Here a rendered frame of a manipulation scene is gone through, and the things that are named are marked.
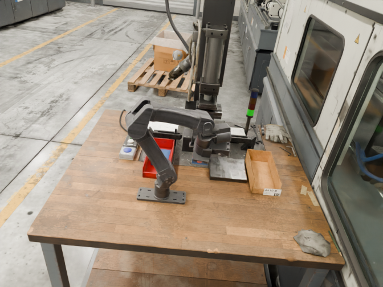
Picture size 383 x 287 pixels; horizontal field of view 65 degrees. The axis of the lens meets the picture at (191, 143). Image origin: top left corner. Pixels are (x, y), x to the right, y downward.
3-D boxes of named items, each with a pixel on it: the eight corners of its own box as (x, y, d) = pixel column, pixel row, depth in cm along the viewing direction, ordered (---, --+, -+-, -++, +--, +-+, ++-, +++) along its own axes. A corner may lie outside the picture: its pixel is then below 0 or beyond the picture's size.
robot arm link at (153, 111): (210, 110, 114) (131, 93, 101) (218, 121, 106) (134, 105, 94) (199, 137, 119) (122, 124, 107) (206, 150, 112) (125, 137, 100)
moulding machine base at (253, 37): (236, 25, 921) (241, -10, 868) (269, 28, 917) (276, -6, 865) (245, 95, 457) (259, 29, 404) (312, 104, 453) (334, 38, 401)
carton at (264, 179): (250, 195, 132) (254, 181, 128) (244, 161, 153) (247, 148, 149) (279, 197, 133) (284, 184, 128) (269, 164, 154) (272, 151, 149)
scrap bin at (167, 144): (142, 177, 134) (142, 167, 131) (150, 147, 155) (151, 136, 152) (168, 180, 134) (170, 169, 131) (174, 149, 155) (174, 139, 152)
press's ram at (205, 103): (183, 122, 144) (188, 61, 128) (186, 99, 166) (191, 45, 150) (220, 126, 145) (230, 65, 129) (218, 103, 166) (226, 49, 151)
